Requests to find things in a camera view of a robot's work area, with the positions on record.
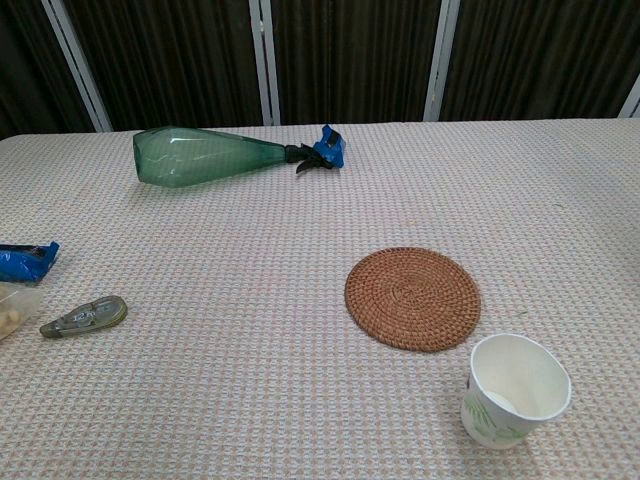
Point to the white paper cup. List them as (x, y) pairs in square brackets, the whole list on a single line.
[(520, 380)]

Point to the round woven rattan coaster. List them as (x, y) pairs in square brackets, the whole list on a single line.
[(412, 298)]

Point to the white textured tablecloth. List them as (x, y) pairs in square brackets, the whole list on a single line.
[(250, 325)]

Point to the green plastic spray bottle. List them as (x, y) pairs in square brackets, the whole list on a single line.
[(200, 156)]

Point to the grey correction tape dispenser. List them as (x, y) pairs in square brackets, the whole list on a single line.
[(85, 316)]

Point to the blue snack packet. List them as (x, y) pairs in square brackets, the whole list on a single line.
[(25, 264)]

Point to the clear bag of nuts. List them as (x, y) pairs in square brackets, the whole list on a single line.
[(12, 310)]

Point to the white partition frame post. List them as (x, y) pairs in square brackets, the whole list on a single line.
[(441, 60), (265, 60), (631, 100), (75, 60)]

